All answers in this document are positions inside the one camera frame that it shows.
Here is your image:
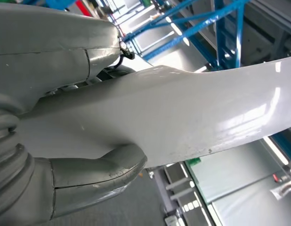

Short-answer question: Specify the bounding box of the blue metal shelf rack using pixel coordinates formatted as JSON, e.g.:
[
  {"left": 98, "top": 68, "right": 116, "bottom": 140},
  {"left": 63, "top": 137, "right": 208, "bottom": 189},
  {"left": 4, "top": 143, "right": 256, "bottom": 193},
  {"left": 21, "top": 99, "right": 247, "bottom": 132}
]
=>
[{"left": 123, "top": 0, "right": 252, "bottom": 71}]

